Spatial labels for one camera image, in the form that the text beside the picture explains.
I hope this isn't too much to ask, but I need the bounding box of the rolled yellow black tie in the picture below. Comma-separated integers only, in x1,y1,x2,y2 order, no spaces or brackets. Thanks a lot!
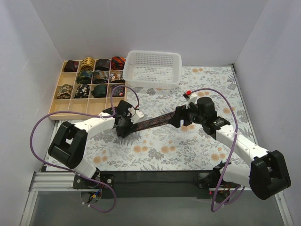
80,57,95,71

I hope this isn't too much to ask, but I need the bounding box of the rolled navy paisley rose tie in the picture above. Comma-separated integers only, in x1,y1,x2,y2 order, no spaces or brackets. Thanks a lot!
110,84,125,97

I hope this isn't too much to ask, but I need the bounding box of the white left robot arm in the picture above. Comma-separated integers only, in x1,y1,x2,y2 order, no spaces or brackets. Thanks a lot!
48,100,144,188

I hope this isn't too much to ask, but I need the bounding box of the rolled navy yellow leaf tie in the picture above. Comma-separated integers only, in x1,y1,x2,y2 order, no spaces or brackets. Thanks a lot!
76,70,93,84

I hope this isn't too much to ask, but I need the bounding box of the rolled black white floral tie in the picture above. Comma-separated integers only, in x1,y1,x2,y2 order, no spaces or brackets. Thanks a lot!
74,84,90,99

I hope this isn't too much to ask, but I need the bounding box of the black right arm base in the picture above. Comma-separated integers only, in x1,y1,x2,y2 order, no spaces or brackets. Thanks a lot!
193,172,237,203

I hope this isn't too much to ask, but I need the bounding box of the rolled green camouflage floral tie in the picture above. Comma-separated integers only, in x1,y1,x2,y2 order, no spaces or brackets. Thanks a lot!
56,84,73,99

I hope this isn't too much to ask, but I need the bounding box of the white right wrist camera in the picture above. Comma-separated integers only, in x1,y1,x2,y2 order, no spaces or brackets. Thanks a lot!
183,90,198,109

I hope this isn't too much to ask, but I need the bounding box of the rolled pink floral dark tie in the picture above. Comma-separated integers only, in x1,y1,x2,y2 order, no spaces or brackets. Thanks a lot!
110,71,125,83

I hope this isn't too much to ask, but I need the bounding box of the wooden compartment tray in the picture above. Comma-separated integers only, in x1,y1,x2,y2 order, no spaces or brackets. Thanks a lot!
49,58,126,121

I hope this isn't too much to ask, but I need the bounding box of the aluminium frame rail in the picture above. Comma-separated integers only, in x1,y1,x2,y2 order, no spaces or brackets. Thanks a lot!
21,171,293,226

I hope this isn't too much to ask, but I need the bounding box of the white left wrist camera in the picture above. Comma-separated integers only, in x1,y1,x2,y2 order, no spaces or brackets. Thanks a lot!
130,108,144,124

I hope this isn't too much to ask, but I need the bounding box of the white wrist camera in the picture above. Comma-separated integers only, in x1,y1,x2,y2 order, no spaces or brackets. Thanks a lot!
130,108,144,124
183,90,198,109

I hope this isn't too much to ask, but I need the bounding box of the white plastic mesh basket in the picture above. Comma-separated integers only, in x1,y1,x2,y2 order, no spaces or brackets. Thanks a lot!
123,50,182,89

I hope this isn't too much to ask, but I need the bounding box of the rolled orange black tie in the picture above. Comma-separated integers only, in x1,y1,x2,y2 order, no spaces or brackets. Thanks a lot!
111,56,126,71

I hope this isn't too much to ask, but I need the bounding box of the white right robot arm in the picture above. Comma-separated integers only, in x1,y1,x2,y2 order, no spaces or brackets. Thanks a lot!
169,94,291,200

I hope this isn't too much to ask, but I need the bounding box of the brown paisley patterned tie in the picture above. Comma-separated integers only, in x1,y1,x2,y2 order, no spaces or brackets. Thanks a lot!
129,112,174,135

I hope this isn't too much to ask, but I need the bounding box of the rolled dark grey tie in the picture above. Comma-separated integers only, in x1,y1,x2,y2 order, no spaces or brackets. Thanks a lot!
95,59,111,71

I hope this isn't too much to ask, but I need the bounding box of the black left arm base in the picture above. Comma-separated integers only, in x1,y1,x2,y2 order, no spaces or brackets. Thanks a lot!
72,173,115,204

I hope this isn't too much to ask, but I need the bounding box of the rolled dark maroon tie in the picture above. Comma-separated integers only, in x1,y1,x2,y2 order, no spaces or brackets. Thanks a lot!
63,60,79,73

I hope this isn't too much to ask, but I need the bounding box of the rolled dark green tie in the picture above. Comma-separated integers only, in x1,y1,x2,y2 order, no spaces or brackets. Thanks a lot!
91,85,108,98

